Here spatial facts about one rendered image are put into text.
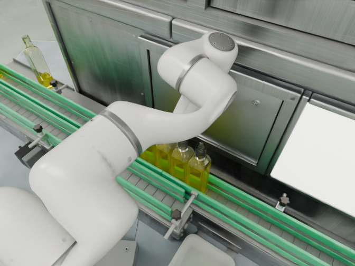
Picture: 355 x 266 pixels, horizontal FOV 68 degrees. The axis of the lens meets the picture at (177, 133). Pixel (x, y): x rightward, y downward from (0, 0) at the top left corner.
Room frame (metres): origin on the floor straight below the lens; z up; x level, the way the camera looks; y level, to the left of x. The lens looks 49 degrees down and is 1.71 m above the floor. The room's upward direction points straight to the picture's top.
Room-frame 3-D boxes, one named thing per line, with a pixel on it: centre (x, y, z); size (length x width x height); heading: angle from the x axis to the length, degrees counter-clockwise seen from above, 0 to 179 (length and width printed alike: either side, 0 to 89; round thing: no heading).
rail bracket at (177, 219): (0.32, -0.01, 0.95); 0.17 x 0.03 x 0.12; 147
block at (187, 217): (0.34, -0.02, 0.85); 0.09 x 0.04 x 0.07; 147
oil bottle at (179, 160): (0.47, -0.02, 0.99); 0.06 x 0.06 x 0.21; 57
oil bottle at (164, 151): (0.50, 0.03, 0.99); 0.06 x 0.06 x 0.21; 57
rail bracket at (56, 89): (0.90, 0.52, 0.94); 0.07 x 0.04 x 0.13; 147
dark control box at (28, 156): (0.65, 0.62, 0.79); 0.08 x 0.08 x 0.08; 57
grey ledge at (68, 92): (0.94, 0.52, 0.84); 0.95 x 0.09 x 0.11; 57
